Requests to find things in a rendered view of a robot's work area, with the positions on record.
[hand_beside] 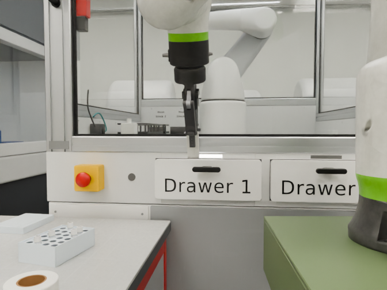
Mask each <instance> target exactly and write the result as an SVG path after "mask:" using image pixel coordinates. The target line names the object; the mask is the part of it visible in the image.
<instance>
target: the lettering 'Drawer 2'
mask: <svg viewBox="0 0 387 290"><path fill-rule="evenodd" d="M284 182H289V183H291V185H292V190H291V192H288V193H284ZM302 185H303V186H304V184H300V185H299V184H298V194H299V187H300V186H302ZM309 185H311V186H312V187H313V188H308V189H307V190H306V194H308V195H311V194H315V187H314V185H312V184H307V185H306V186H309ZM339 186H342V187H343V188H344V189H337V188H338V187H339ZM353 186H356V185H352V186H351V185H349V196H350V195H351V188H352V187H353ZM318 187H319V190H320V193H321V195H323V193H324V190H325V188H326V190H327V195H330V193H331V189H332V185H331V187H330V189H329V192H328V188H327V185H324V188H323V190H322V191H321V186H320V185H318ZM309 189H312V190H313V192H312V193H308V190H309ZM338 190H346V188H345V186H344V185H338V186H337V187H336V188H335V192H336V194H337V195H339V196H343V195H345V193H344V194H339V193H338V192H337V191H338ZM293 191H294V184H293V183H292V182H291V181H284V180H282V194H290V193H292V192H293Z"/></svg>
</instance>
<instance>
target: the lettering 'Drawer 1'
mask: <svg viewBox="0 0 387 290"><path fill-rule="evenodd" d="M167 180H171V181H173V182H174V188H173V189H172V190H167ZM243 182H246V183H245V192H242V193H251V192H248V180H243ZM181 184H185V182H182V183H181V182H179V192H181ZM188 184H193V186H188V187H187V191H188V192H190V193H191V192H195V184H194V183H193V182H188ZM211 184H212V182H211V183H210V186H209V189H208V188H207V184H206V182H204V185H203V189H202V187H201V184H200V182H199V187H200V191H201V192H203V190H204V186H206V189H207V193H209V192H210V188H211ZM217 184H221V185H222V187H216V185H217ZM230 184H233V183H230ZM230 184H229V183H227V193H228V192H229V185H230ZM190 187H193V191H189V190H188V189H189V188H190ZM175 188H176V182H175V180H173V179H170V178H166V179H165V191H166V192H172V191H174V190H175ZM216 188H223V184H222V183H220V182H218V183H216V184H215V186H214V190H215V191H216V192H217V193H223V191H221V192H219V191H217V190H216Z"/></svg>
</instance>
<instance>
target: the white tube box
mask: <svg viewBox="0 0 387 290"><path fill-rule="evenodd" d="M51 230H55V237H54V238H49V236H48V231H45V232H42V233H41V234H38V235H41V244H38V245H36V244H35V243H34V236H33V237H31V238H28V239H26V240H23V241H21V242H18V262H22V263H26V264H34V265H41V266H49V267H54V268H55V267H57V266H59V265H61V264H63V263H64V262H66V261H68V260H70V259H71V258H73V257H75V256H76V255H78V254H80V253H82V252H83V251H85V250H87V249H89V248H91V247H92V246H94V245H95V235H94V228H91V227H83V232H82V234H77V236H76V237H71V230H68V229H67V225H60V226H58V227H55V228H53V229H51Z"/></svg>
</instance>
